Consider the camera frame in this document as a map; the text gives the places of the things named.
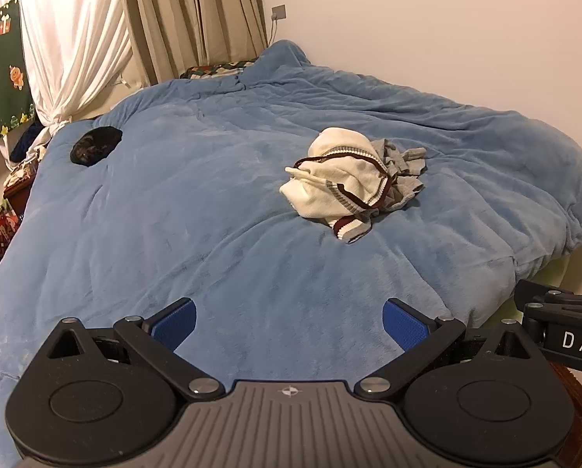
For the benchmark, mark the blue fleece blanket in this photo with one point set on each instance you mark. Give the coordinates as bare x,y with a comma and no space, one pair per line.
198,204

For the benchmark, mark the yellow-green bed sheet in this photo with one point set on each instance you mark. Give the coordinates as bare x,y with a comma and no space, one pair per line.
578,273

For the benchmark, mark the cream knit sweater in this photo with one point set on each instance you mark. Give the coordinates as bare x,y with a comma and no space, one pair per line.
330,180

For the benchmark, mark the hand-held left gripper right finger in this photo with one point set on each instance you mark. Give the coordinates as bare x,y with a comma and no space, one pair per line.
405,324

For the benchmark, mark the grey wall socket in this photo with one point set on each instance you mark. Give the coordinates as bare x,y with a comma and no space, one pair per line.
278,12

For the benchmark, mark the plaid pillow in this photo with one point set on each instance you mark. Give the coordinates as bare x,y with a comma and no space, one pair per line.
213,70

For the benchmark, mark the wooden nightstand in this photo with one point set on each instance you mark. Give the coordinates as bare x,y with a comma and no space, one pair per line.
15,185

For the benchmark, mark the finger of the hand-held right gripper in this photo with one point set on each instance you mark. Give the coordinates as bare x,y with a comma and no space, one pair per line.
563,313
539,288

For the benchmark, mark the dark blue cloth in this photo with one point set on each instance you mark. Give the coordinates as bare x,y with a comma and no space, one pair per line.
27,139

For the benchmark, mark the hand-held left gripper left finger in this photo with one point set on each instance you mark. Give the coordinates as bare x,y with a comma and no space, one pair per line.
176,324

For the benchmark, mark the beige striped curtain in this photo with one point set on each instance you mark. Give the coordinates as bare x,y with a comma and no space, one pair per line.
193,14

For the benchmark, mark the black curled cat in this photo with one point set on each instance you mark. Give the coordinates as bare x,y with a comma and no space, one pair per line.
93,146

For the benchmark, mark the grey garment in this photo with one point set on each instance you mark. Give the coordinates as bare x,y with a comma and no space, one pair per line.
403,165

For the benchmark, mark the white curtain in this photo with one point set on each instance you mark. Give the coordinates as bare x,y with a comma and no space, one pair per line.
76,34

